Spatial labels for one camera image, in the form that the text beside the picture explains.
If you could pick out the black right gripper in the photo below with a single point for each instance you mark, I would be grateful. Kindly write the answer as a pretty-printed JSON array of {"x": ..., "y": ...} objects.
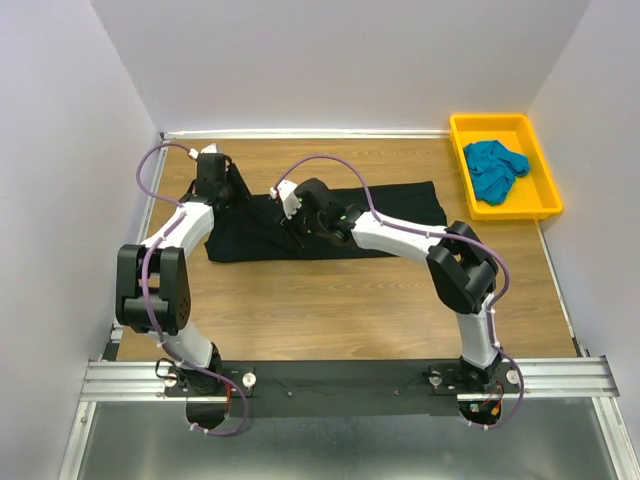
[{"x": 290, "y": 225}]

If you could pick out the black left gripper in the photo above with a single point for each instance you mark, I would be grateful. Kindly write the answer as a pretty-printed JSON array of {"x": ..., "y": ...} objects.
[{"x": 243, "y": 193}]

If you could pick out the black t shirt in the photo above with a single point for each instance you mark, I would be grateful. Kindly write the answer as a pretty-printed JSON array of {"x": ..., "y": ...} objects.
[{"x": 253, "y": 232}]

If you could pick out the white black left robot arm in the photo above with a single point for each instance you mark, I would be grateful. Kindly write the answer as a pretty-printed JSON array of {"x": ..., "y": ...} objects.
[{"x": 152, "y": 286}]

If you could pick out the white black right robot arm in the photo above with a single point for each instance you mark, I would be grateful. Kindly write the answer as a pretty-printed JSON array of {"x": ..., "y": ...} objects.
[{"x": 462, "y": 271}]

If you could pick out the teal t shirt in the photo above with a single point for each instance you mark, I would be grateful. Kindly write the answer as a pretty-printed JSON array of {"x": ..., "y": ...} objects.
[{"x": 493, "y": 170}]

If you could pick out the yellow plastic bin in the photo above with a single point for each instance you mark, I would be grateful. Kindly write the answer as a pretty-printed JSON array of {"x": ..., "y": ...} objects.
[{"x": 532, "y": 197}]

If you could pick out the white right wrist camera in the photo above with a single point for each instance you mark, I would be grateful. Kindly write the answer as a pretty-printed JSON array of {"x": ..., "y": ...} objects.
[{"x": 284, "y": 193}]

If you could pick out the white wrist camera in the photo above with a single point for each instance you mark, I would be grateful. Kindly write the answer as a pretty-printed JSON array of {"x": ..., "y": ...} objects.
[
  {"x": 211, "y": 149},
  {"x": 284, "y": 193}
]

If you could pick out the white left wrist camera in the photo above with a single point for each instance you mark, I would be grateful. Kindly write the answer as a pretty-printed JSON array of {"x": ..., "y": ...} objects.
[{"x": 211, "y": 149}]

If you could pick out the aluminium back edge rail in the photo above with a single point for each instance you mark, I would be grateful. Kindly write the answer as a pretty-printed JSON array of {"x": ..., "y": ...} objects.
[{"x": 303, "y": 133}]

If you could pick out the black mounting base plate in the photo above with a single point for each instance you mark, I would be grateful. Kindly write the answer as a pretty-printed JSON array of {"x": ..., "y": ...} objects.
[{"x": 282, "y": 389}]

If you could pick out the aluminium left side rail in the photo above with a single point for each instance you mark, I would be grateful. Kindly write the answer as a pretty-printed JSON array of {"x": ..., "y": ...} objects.
[{"x": 124, "y": 343}]

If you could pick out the aluminium front frame rail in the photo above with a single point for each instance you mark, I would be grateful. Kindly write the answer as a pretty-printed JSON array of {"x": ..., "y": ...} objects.
[{"x": 578, "y": 377}]

